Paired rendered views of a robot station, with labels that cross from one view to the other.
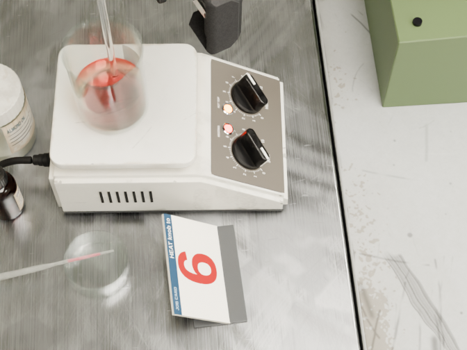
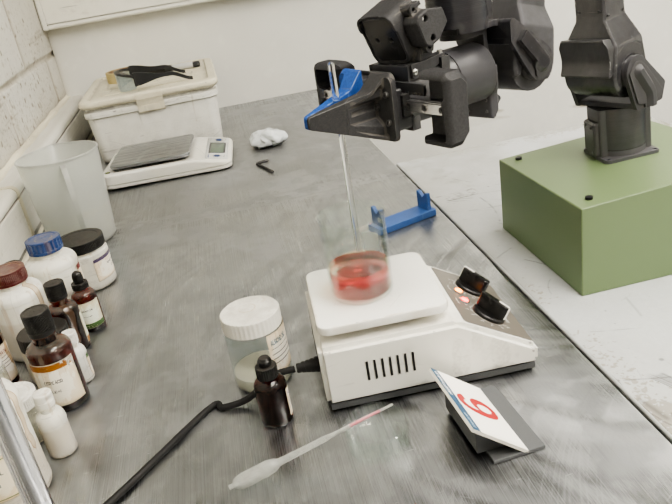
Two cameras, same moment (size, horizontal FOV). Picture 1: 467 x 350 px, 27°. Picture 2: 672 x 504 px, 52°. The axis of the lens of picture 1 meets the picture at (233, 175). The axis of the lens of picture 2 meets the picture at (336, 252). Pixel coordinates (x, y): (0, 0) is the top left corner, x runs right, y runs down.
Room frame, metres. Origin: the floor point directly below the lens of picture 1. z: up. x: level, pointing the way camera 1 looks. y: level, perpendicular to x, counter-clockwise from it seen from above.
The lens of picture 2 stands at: (-0.14, 0.15, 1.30)
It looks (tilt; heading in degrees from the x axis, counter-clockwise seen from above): 25 degrees down; 357
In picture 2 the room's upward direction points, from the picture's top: 10 degrees counter-clockwise
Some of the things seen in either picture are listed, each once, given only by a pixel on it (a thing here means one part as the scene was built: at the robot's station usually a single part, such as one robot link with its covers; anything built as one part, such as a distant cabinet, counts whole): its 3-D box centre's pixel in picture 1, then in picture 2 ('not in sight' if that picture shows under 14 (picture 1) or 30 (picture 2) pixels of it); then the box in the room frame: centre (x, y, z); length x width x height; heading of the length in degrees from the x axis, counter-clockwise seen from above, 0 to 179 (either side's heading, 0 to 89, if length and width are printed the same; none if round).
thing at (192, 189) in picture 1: (160, 130); (403, 324); (0.44, 0.06, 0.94); 0.22 x 0.13 x 0.08; 91
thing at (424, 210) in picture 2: not in sight; (401, 211); (0.78, 0.00, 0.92); 0.10 x 0.03 x 0.04; 112
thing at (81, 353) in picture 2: not in sight; (76, 356); (0.52, 0.41, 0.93); 0.02 x 0.02 x 0.06
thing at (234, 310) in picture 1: (204, 267); (484, 406); (0.32, 0.02, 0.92); 0.09 x 0.06 x 0.04; 7
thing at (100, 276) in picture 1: (96, 264); (377, 432); (0.33, 0.12, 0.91); 0.06 x 0.06 x 0.02
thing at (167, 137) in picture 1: (125, 104); (372, 290); (0.44, 0.09, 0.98); 0.12 x 0.12 x 0.01; 1
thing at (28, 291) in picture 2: not in sight; (22, 309); (0.61, 0.48, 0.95); 0.06 x 0.06 x 0.11
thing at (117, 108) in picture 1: (108, 82); (357, 255); (0.43, 0.10, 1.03); 0.07 x 0.06 x 0.08; 6
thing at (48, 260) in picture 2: not in sight; (56, 278); (0.68, 0.46, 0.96); 0.06 x 0.06 x 0.11
